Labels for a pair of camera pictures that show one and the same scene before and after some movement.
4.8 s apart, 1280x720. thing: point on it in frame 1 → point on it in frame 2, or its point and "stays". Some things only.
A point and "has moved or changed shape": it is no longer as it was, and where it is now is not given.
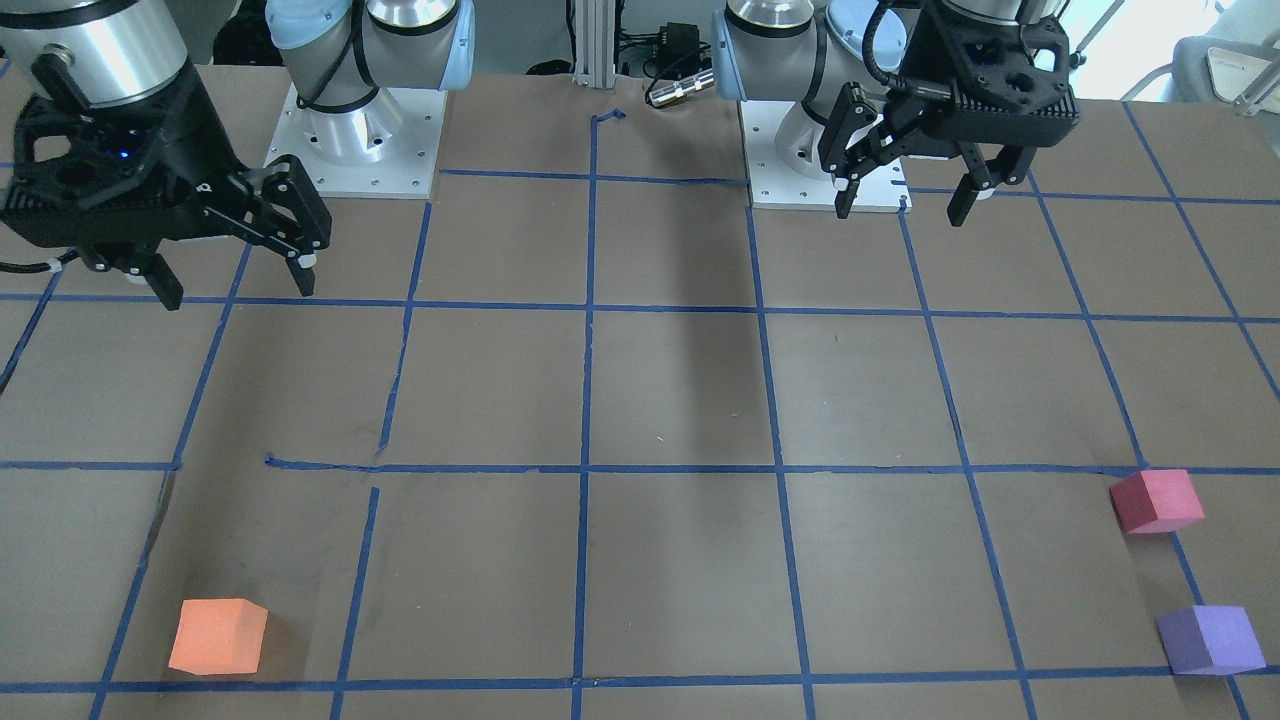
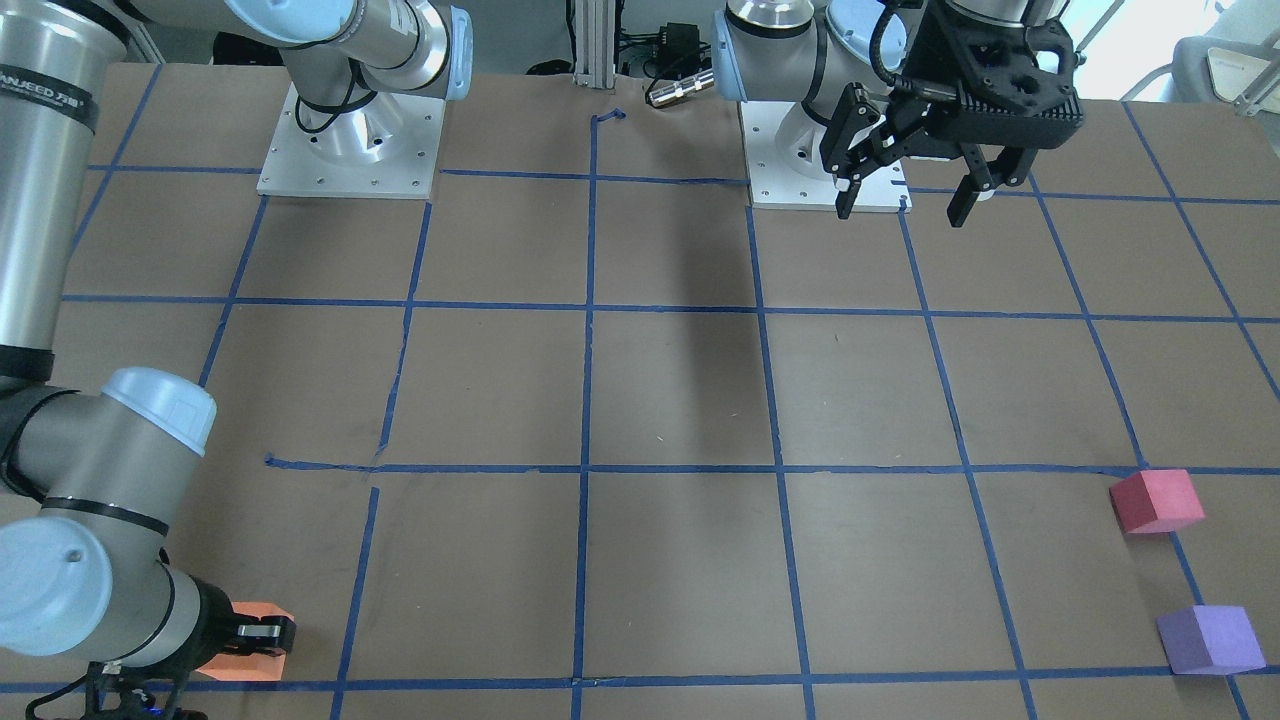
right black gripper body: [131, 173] → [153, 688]
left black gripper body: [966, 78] stays
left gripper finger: [853, 113] stays
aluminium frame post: [594, 49] stays
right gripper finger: [303, 224] → [275, 634]
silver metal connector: [678, 88] stays
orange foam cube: [218, 637] has moved or changed shape
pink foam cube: [1155, 501] stays
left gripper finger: [1010, 165] stays
